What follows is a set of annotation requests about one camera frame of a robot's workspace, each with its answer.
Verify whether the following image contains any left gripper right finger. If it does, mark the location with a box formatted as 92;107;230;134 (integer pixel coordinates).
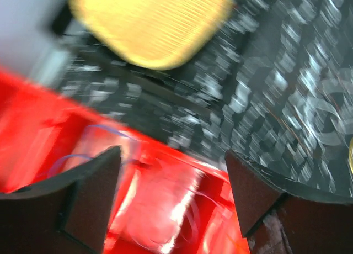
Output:
225;150;352;253

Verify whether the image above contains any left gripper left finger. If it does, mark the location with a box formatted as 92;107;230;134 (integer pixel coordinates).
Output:
1;146;121;253

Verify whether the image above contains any pink cable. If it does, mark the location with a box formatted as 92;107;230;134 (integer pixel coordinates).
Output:
35;123;144;180

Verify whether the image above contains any red bin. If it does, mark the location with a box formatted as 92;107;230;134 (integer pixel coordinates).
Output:
1;69;138;193
104;147;249;253

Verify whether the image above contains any red bin right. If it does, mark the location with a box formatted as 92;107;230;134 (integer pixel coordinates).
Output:
104;147;249;253

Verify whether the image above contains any black patterned table mat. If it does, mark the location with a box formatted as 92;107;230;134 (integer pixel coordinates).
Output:
56;0;352;197

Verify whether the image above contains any orange woven tray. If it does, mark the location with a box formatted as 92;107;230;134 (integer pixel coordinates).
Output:
68;0;234;70

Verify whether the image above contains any white purple cable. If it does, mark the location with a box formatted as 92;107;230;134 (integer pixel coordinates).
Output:
289;68;353;147

